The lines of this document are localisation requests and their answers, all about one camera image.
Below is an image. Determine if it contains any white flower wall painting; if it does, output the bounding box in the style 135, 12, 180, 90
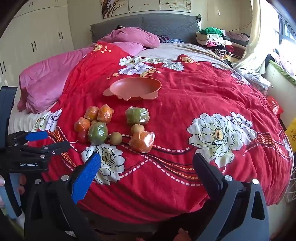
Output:
159, 0, 192, 11

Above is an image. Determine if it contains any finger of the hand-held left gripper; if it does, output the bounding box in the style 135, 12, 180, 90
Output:
7, 131, 49, 146
14, 141, 71, 163

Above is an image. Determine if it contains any green cloth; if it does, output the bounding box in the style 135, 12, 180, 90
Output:
268, 59, 296, 85

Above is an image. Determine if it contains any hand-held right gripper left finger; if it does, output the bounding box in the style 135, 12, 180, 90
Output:
24, 152, 102, 241

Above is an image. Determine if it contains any green knitted garment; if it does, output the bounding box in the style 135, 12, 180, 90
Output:
205, 27, 223, 35

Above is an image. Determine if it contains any pink plastic plate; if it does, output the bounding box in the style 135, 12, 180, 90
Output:
103, 77, 162, 101

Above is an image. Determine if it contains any red plastic bag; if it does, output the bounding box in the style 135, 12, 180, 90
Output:
266, 96, 284, 115

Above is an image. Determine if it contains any person's left hand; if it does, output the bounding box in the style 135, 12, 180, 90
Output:
0, 174, 26, 196

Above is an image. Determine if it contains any red floral blanket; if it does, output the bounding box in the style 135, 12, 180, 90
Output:
28, 42, 293, 224

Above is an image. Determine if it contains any floral branch wall painting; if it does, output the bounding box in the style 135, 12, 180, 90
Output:
100, 0, 129, 19

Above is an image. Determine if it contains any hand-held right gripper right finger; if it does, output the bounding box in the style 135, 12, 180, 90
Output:
193, 153, 270, 241

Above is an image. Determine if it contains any pink duvet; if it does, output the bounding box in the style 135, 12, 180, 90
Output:
17, 27, 160, 114

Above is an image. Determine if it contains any window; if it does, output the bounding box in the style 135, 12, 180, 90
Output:
273, 14, 296, 47

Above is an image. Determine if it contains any dark hanging garment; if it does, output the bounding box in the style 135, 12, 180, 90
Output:
265, 54, 278, 75

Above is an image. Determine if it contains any white wardrobe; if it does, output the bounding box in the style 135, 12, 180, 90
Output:
0, 0, 75, 93

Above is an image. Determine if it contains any white bed sheet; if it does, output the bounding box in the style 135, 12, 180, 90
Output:
8, 102, 63, 144

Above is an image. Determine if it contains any large orange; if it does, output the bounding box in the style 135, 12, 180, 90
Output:
128, 130, 156, 154

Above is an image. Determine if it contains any cream curtain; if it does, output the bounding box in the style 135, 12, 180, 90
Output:
232, 0, 266, 75

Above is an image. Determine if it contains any green citrus fruit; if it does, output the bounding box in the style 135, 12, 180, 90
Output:
87, 121, 109, 146
125, 106, 150, 126

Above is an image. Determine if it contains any red tomato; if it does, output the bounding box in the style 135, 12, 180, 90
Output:
77, 130, 89, 144

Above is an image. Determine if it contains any pale landscape wall painting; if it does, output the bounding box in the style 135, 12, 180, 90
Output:
128, 0, 160, 13

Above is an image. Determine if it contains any grey quilted headboard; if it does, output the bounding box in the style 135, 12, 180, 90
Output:
90, 13, 201, 44

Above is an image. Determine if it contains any yellow bag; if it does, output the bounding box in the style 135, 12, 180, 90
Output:
285, 124, 296, 142

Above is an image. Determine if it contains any pile of folded clothes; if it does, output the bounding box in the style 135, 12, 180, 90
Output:
196, 27, 250, 62

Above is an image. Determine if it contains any white plastic bag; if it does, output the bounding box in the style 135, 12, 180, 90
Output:
236, 67, 271, 88

